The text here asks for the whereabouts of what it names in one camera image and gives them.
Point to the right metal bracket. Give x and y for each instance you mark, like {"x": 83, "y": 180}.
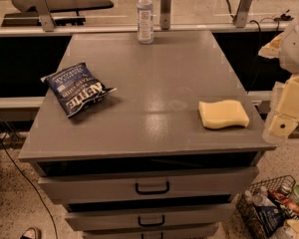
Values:
{"x": 240, "y": 18}

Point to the drawer black handle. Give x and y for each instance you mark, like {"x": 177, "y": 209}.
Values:
{"x": 151, "y": 189}
{"x": 151, "y": 221}
{"x": 152, "y": 235}

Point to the metal bracket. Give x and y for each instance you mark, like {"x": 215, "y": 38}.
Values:
{"x": 240, "y": 18}
{"x": 164, "y": 16}
{"x": 45, "y": 17}

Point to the top drawer black handle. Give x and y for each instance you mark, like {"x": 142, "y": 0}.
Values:
{"x": 151, "y": 189}

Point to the shoe on floor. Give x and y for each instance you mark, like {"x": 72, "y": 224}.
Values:
{"x": 31, "y": 233}

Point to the blue chip bag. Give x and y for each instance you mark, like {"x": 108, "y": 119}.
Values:
{"x": 76, "y": 88}

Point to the grey drawer cabinet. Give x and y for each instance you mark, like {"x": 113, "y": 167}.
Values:
{"x": 147, "y": 131}

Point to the left metal bracket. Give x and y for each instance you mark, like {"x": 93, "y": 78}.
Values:
{"x": 45, "y": 17}

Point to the clear bottle in basket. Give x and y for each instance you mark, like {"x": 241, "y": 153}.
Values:
{"x": 259, "y": 197}

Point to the bottom drawer black handle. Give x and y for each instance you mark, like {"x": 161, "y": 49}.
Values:
{"x": 152, "y": 235}

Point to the middle metal bracket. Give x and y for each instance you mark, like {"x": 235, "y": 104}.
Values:
{"x": 164, "y": 16}

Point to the middle drawer black handle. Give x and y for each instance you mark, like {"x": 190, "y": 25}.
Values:
{"x": 151, "y": 221}

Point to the yellow sponge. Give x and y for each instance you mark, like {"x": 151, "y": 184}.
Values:
{"x": 223, "y": 114}

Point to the blue bag in basket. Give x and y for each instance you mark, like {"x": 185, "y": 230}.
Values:
{"x": 271, "y": 218}

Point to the red packet in basket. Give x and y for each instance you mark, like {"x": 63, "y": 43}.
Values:
{"x": 283, "y": 199}

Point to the blue plastic water bottle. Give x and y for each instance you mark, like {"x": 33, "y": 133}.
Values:
{"x": 145, "y": 21}

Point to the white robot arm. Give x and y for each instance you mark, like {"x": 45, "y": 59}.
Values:
{"x": 285, "y": 47}

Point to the black wire basket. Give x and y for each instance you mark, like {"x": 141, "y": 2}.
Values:
{"x": 248, "y": 212}

